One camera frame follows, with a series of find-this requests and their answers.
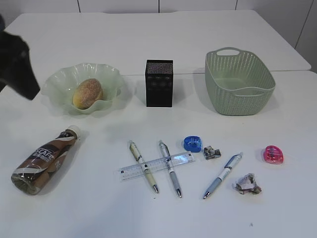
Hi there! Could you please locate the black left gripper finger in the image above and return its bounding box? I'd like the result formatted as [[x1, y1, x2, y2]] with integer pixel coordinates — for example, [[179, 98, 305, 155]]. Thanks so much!
[[0, 17, 40, 100]]

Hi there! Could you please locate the sugared bread bun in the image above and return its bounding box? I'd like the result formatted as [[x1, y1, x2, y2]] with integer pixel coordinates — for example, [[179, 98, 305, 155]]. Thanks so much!
[[72, 78, 103, 110]]

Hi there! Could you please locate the brown Nescafe coffee bottle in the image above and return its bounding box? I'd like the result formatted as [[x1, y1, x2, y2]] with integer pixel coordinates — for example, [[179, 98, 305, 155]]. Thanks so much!
[[11, 125, 81, 195]]

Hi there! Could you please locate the small paper ball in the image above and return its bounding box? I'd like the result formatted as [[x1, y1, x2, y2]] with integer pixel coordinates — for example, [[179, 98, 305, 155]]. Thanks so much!
[[203, 146, 221, 160]]

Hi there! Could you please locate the large paper ball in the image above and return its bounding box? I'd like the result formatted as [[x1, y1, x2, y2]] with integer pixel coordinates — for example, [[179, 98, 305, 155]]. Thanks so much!
[[235, 173, 262, 194]]

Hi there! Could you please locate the green wavy glass plate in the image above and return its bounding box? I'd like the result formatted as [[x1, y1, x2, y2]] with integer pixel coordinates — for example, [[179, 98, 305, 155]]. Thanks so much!
[[42, 63, 124, 114]]

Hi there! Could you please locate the cream barrel pen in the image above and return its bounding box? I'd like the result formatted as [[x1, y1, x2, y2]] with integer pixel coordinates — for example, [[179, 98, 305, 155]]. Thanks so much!
[[129, 140, 159, 194]]

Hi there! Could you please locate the black mesh pen holder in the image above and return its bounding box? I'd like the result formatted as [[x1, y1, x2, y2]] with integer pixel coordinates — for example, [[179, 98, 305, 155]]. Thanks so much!
[[145, 59, 173, 107]]

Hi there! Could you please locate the grey grip white pen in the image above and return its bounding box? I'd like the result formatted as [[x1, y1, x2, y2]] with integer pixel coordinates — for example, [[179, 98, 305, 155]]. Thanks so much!
[[159, 140, 182, 198]]

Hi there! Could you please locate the blue pencil sharpener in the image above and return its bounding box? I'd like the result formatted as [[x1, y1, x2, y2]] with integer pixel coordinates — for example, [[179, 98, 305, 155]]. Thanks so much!
[[183, 136, 202, 153]]

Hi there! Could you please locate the green woven plastic basket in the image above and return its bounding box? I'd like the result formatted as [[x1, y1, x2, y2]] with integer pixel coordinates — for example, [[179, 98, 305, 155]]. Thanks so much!
[[205, 47, 276, 116]]

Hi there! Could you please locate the blue white pen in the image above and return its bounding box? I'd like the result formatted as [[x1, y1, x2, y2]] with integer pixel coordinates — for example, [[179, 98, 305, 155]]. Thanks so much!
[[203, 152, 243, 199]]

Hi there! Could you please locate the pink pencil sharpener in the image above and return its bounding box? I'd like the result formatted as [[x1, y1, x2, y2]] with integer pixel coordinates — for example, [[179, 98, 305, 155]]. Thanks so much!
[[263, 145, 284, 165]]

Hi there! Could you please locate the clear plastic ruler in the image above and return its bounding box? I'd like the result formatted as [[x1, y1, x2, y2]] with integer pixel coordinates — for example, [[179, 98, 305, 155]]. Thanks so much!
[[116, 152, 195, 181]]

